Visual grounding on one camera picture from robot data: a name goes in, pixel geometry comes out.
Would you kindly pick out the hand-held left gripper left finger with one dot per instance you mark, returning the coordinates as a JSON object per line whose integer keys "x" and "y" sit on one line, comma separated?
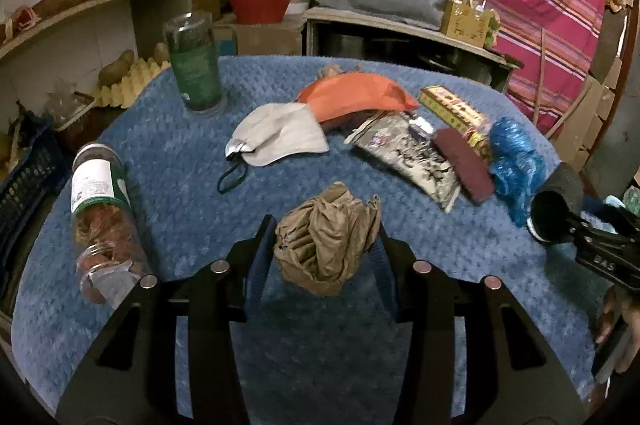
{"x": 257, "y": 275}

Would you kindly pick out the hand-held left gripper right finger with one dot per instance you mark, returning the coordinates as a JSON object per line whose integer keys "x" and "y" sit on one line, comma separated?
{"x": 387, "y": 265}

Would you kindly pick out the brown paper bag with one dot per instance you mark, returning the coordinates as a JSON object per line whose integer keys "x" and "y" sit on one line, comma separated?
{"x": 325, "y": 240}

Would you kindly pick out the yellow and red box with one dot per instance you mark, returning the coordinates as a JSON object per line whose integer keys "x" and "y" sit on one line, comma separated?
{"x": 450, "y": 105}

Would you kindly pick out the person's right hand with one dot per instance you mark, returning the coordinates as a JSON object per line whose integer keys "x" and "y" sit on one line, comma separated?
{"x": 627, "y": 325}

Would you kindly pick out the black and white snack packet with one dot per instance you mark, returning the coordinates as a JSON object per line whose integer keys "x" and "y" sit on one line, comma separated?
{"x": 410, "y": 155}

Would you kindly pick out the crumpled blue plastic bag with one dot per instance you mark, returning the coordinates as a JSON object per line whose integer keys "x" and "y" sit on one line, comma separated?
{"x": 515, "y": 165}

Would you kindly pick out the blue quilted blanket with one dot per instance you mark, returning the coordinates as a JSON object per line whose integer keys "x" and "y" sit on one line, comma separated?
{"x": 175, "y": 185}

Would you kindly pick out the maroon sponge block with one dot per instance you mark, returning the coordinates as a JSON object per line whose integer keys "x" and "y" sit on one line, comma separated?
{"x": 460, "y": 165}

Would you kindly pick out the white face mask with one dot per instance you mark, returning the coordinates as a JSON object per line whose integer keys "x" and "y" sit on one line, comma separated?
{"x": 280, "y": 132}

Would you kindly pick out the cardboard sheets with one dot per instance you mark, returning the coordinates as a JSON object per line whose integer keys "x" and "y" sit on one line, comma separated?
{"x": 597, "y": 105}

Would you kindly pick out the orange cloth pouch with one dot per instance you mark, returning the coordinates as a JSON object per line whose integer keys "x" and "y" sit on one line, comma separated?
{"x": 355, "y": 95}

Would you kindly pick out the lying plastic jar green label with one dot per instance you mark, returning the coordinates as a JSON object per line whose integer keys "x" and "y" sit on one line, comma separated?
{"x": 100, "y": 195}

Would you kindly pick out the yellow egg tray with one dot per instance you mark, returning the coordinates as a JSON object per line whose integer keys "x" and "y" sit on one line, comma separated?
{"x": 125, "y": 87}

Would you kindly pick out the cardboard box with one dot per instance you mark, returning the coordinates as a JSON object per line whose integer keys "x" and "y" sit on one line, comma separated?
{"x": 265, "y": 39}

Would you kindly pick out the brown potato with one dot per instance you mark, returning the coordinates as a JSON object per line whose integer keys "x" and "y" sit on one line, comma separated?
{"x": 161, "y": 52}
{"x": 116, "y": 67}

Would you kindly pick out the dark blue plastic crate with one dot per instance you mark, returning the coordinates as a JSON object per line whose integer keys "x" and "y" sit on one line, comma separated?
{"x": 30, "y": 185}

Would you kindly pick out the wooden chopstick box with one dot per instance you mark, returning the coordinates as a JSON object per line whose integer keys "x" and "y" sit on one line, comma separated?
{"x": 467, "y": 22}

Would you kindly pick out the red plastic basket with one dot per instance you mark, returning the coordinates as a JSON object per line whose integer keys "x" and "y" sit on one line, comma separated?
{"x": 260, "y": 2}

